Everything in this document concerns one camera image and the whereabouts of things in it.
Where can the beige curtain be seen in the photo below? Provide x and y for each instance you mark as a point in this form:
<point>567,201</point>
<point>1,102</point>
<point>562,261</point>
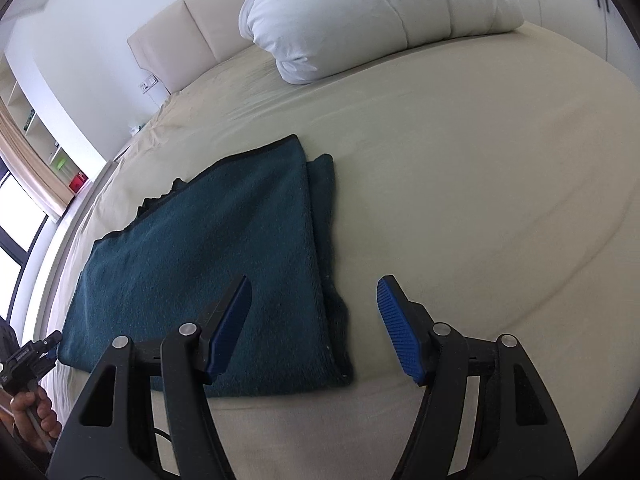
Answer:
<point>30,170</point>

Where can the white bay window ledge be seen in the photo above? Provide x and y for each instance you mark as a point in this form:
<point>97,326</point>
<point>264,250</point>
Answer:
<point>65,230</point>

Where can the red box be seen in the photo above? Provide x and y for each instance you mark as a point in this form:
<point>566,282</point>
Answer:
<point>78,183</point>

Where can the person's left hand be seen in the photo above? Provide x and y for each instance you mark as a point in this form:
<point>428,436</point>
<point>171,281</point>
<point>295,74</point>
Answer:
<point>42,412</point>

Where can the wall socket panel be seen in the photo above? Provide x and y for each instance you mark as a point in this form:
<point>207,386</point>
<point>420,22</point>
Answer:
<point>147,84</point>

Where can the bed with beige sheet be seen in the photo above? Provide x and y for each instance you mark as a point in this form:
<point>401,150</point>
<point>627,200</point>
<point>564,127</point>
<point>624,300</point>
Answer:
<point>450,185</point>

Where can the cream padded headboard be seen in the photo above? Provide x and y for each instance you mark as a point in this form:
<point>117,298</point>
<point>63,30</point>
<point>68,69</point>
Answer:
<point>185,40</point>

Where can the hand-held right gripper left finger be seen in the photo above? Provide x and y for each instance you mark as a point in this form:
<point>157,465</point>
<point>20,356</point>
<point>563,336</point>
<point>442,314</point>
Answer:
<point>230,330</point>

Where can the white shelf unit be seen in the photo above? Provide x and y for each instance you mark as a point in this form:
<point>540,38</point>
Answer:
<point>42,132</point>

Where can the black framed window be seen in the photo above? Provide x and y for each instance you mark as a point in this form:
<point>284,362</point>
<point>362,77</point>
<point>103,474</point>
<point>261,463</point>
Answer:
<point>15,210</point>

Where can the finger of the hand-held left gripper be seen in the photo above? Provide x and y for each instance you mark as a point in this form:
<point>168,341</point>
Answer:
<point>52,342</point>

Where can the green items on shelf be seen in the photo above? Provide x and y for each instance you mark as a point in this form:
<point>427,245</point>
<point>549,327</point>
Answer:
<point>28,120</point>

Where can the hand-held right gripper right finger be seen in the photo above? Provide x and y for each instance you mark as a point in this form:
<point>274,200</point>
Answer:
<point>395,325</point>

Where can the dark green knit sweater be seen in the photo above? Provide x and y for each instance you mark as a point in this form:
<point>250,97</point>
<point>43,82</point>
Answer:
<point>210,220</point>

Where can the white folded duvet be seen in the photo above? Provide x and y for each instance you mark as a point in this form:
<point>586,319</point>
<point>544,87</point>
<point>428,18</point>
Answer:
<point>360,10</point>

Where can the white wardrobe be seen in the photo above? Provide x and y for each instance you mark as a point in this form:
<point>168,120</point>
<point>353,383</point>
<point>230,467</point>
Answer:
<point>575,0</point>

